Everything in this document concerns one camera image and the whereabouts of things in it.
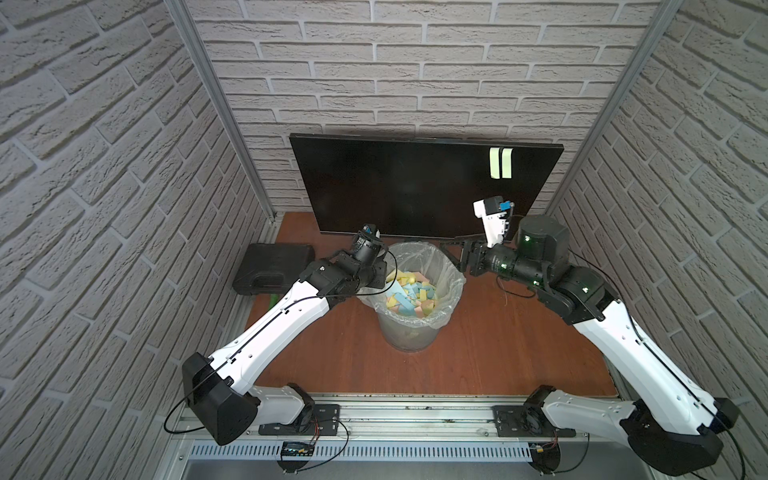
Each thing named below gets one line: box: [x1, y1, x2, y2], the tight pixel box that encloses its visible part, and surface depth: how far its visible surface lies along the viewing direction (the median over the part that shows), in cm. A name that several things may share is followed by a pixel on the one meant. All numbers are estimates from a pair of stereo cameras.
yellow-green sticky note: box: [502, 148, 514, 179], surface depth 64 cm
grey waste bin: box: [378, 314, 440, 352], surface depth 78 cm
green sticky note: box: [489, 147, 501, 180], surface depth 65 cm
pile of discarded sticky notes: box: [385, 270, 437, 319], surface depth 83 cm
